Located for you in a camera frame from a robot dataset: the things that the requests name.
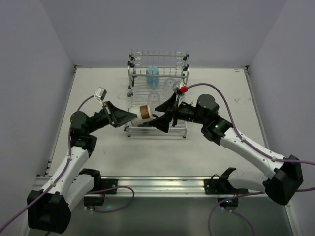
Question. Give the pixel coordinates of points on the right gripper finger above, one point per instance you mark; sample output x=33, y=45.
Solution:
x=161, y=123
x=167, y=104

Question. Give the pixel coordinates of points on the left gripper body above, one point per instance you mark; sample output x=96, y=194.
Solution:
x=109, y=114

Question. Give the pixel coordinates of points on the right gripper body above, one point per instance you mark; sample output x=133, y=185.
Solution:
x=174, y=113

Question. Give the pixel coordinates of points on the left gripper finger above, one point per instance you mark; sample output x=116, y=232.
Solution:
x=121, y=117
x=113, y=110

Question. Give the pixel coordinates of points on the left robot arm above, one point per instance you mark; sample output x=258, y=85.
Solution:
x=49, y=209

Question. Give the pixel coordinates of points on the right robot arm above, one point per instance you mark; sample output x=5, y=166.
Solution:
x=280, y=177

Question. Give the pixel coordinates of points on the metal dish rack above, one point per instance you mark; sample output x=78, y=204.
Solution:
x=170, y=64

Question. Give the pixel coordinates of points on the dark green ceramic mug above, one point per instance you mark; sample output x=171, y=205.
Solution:
x=145, y=125

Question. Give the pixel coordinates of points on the clear glass near centre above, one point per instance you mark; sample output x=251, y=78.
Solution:
x=153, y=99

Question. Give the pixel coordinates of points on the clear glass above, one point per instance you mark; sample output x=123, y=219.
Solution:
x=153, y=99
x=168, y=85

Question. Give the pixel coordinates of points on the clear glass at back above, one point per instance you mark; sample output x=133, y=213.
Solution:
x=168, y=85

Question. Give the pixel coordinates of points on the blue plastic mug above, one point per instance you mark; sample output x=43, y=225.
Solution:
x=152, y=76

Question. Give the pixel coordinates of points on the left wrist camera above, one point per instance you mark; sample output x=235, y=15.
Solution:
x=100, y=94

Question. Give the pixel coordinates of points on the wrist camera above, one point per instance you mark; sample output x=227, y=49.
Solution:
x=180, y=88
x=100, y=94

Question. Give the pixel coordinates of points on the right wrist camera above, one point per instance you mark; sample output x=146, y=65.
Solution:
x=180, y=88

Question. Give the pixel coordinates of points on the aluminium mounting rail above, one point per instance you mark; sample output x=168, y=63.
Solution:
x=142, y=186

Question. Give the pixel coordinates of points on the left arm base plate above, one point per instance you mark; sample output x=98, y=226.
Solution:
x=98, y=199

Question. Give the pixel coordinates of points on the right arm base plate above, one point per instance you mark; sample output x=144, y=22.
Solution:
x=214, y=186

